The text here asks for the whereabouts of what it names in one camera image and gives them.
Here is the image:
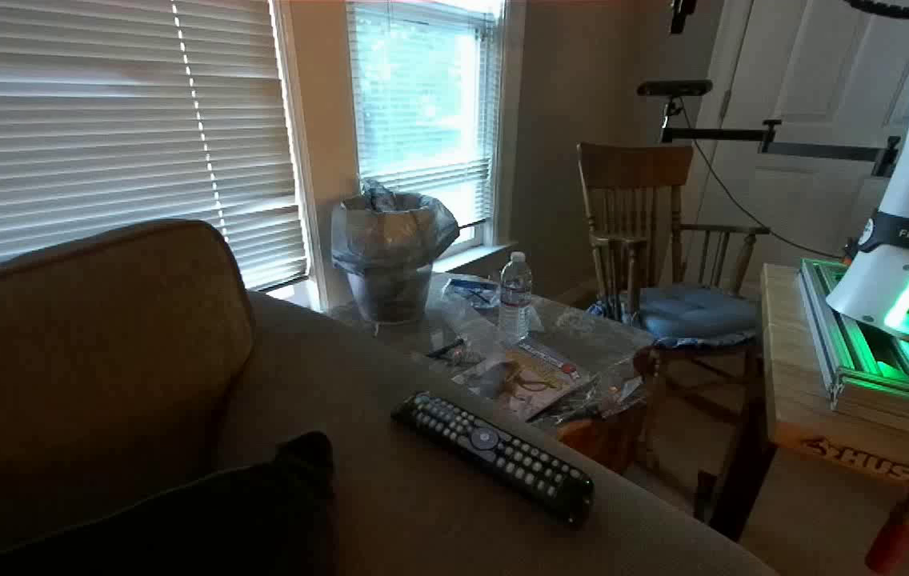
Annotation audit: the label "metal bin with plastic liner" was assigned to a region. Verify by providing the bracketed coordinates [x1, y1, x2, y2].
[331, 183, 456, 319]

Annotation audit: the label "blue white booklet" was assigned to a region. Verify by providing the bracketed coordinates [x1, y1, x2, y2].
[443, 274, 498, 309]

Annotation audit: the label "clear plastic water bottle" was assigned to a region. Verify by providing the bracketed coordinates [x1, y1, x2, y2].
[498, 248, 531, 346]

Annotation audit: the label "crumpled clear plastic wrapper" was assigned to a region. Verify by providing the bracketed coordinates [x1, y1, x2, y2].
[549, 309, 650, 372]

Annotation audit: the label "black remote control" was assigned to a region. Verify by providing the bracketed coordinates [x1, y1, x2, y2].
[393, 389, 595, 523]

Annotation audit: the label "right window blinds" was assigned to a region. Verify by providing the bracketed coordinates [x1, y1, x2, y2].
[350, 0, 502, 227]

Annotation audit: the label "window blinds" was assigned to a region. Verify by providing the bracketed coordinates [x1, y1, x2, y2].
[0, 0, 308, 288]
[350, 0, 502, 227]

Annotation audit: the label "blue seat cushion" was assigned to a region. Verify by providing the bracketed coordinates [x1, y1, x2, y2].
[640, 285, 759, 347]

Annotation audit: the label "wooden chair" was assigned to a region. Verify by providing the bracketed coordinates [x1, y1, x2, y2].
[574, 139, 772, 427]

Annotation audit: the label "dark throw pillow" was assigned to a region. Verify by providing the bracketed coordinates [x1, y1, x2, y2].
[0, 433, 339, 576]

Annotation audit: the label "husky workbench table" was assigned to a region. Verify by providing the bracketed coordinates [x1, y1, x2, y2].
[711, 265, 909, 539]

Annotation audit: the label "brown fabric couch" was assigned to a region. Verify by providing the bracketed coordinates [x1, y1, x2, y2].
[0, 219, 772, 576]

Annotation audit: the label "left window blinds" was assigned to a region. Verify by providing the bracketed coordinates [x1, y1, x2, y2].
[0, 0, 308, 288]

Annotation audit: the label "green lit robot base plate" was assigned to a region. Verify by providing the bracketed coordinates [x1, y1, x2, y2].
[798, 259, 909, 402]

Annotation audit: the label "camera on tripod arm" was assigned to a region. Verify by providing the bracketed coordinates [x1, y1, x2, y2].
[637, 79, 903, 176]

